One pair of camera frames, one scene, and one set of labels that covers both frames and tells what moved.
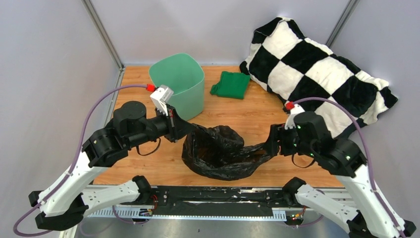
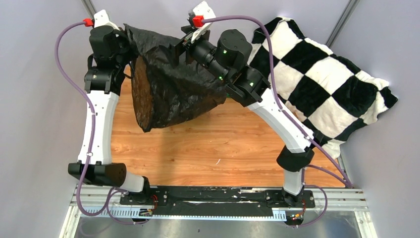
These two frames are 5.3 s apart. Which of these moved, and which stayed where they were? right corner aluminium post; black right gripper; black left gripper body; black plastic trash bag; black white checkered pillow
Moved: black plastic trash bag; black left gripper body; black right gripper
Stayed: black white checkered pillow; right corner aluminium post
